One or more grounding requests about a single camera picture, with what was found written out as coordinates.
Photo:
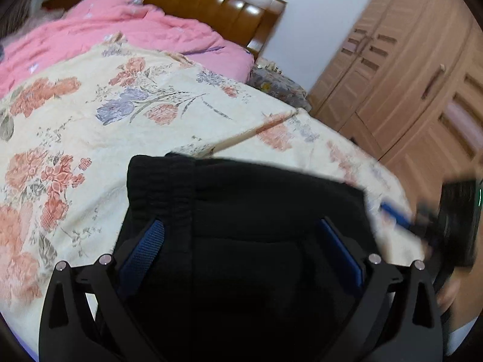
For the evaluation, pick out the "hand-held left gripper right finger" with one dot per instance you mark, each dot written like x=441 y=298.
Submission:
x=341 y=252

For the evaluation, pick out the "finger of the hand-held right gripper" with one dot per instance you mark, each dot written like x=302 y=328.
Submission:
x=396 y=214

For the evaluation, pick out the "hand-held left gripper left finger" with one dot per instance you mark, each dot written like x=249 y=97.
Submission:
x=141 y=252

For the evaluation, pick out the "black pants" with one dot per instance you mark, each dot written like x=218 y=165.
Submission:
x=245 y=215

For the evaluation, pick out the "person's right hand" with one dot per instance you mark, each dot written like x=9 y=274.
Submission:
x=448 y=296

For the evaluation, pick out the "cream floral blanket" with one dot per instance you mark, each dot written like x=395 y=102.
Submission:
x=75 y=139

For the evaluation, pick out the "light wooden wardrobe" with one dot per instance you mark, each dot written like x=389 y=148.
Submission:
x=407 y=75

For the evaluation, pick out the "grey floral pillow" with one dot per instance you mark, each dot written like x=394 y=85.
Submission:
x=279 y=83

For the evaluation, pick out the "pink quilt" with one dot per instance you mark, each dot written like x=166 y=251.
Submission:
x=132 y=26

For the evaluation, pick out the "wooden headboard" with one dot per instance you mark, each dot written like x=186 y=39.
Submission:
x=226 y=3

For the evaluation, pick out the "patterned curtain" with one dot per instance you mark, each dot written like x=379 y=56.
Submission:
x=19 y=7

